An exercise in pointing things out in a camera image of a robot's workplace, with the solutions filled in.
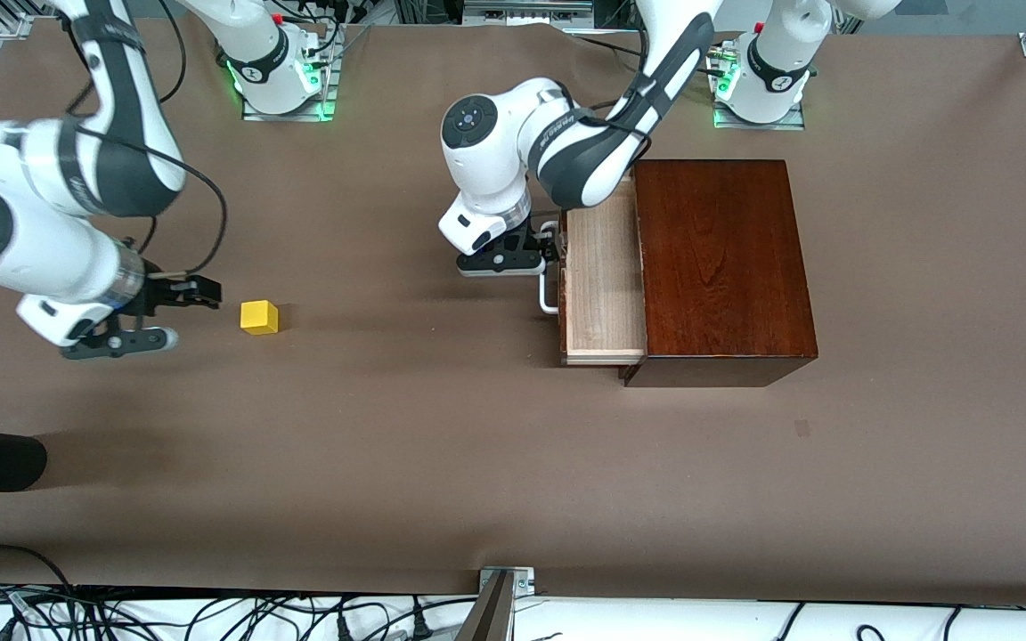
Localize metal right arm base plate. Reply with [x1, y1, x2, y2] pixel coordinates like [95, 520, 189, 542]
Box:
[241, 49, 338, 123]

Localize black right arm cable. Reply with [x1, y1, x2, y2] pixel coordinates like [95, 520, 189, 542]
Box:
[66, 0, 230, 279]

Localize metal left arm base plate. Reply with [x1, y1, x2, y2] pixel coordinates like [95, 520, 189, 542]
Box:
[711, 40, 807, 132]

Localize white metal drawer handle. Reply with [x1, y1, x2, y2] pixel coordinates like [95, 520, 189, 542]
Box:
[536, 214, 565, 315]

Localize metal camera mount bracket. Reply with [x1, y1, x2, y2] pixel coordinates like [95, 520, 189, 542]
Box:
[454, 566, 537, 641]

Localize black cable across table edge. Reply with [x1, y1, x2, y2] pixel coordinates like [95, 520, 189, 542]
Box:
[556, 25, 656, 60]

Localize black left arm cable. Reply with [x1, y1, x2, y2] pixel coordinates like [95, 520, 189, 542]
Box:
[566, 76, 719, 139]

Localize grey device on frame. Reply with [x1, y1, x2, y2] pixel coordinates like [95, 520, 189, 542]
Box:
[462, 0, 595, 26]

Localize tangled black cables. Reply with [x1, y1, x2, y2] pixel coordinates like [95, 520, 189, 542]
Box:
[0, 544, 480, 641]

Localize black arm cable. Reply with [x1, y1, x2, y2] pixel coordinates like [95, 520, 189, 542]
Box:
[66, 0, 230, 279]
[566, 76, 719, 139]

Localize dark brown wooden box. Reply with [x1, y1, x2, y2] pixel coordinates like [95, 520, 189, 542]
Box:
[624, 159, 818, 388]

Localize wooden drawer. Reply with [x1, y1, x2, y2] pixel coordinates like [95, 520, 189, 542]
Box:
[559, 174, 649, 367]

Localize yellow cube block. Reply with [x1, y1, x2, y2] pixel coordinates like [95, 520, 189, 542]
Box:
[240, 300, 281, 336]

